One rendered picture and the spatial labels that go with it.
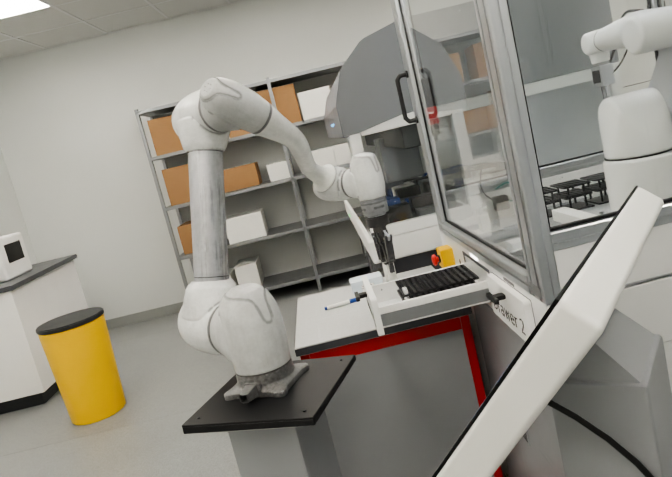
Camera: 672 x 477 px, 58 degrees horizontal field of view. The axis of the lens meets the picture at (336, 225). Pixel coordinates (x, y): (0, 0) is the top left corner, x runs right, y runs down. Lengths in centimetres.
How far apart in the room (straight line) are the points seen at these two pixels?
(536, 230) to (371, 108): 140
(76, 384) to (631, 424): 364
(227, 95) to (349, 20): 453
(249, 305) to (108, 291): 502
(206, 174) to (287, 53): 438
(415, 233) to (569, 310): 206
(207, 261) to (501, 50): 98
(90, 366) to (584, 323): 371
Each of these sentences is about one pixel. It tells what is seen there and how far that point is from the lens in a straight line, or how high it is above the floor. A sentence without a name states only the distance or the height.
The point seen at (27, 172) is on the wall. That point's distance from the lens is 665.
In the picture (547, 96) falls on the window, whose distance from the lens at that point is 132.
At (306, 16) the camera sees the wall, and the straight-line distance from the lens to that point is 613.
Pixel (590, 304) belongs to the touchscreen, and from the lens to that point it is 62.
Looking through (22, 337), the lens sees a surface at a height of 52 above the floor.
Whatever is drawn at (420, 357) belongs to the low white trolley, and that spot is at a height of 63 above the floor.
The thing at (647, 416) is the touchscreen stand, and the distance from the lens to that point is 84.
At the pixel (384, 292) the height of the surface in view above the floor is 86.
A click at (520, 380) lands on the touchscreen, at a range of 64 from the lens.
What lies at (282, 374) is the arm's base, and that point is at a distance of 163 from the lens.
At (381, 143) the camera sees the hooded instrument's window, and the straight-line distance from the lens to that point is 259.
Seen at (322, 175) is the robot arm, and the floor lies 126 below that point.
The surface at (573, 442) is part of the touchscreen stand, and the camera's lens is 88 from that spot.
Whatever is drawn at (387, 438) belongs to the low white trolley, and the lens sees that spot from 212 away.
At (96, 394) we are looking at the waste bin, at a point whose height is 17.
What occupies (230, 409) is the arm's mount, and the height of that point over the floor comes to 78.
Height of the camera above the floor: 139
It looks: 9 degrees down
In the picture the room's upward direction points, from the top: 14 degrees counter-clockwise
